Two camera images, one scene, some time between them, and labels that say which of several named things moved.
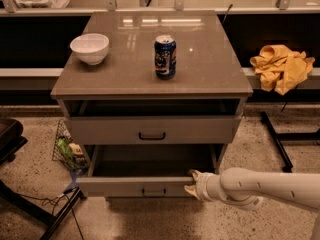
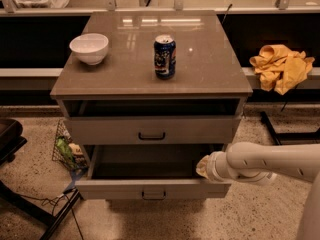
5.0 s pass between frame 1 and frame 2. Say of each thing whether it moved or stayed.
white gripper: moved
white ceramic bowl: stayed
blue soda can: stayed
